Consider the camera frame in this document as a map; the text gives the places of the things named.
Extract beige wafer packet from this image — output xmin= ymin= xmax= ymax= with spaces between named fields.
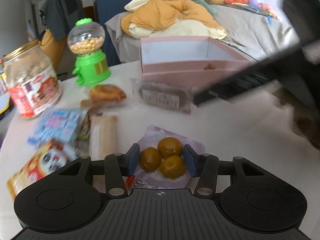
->
xmin=89 ymin=114 xmax=118 ymax=160

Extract blue candy bag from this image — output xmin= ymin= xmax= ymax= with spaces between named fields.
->
xmin=27 ymin=108 xmax=87 ymax=147

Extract orange pastry cake packet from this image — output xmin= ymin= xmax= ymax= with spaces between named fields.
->
xmin=80 ymin=84 xmax=126 ymax=108

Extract orange plush toy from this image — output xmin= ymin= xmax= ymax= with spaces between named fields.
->
xmin=39 ymin=29 xmax=63 ymax=70

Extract dark jacket on chair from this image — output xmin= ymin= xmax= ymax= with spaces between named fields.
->
xmin=40 ymin=0 xmax=85 ymax=41

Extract grey sofa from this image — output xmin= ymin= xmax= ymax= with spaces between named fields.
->
xmin=105 ymin=5 xmax=299 ymax=63

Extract pink cardboard box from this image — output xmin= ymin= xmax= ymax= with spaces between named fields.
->
xmin=140 ymin=36 xmax=251 ymax=88

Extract dark brown bar packet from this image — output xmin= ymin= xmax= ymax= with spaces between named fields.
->
xmin=130 ymin=79 xmax=193 ymax=114

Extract egg yolk snack pack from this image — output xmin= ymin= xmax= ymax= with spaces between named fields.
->
xmin=126 ymin=126 xmax=205 ymax=190

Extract colourful toys on sofa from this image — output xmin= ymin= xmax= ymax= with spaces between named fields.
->
xmin=223 ymin=0 xmax=278 ymax=20

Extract peanut jar gold lid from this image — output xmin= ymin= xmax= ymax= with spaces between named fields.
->
xmin=4 ymin=40 xmax=62 ymax=119

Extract green candy dispenser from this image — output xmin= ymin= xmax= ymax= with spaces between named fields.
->
xmin=67 ymin=18 xmax=111 ymax=86

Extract orange and cream duvet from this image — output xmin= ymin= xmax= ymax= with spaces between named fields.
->
xmin=120 ymin=0 xmax=227 ymax=40

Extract panda yellow snack bag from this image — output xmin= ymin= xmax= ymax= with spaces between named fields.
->
xmin=7 ymin=139 xmax=82 ymax=199

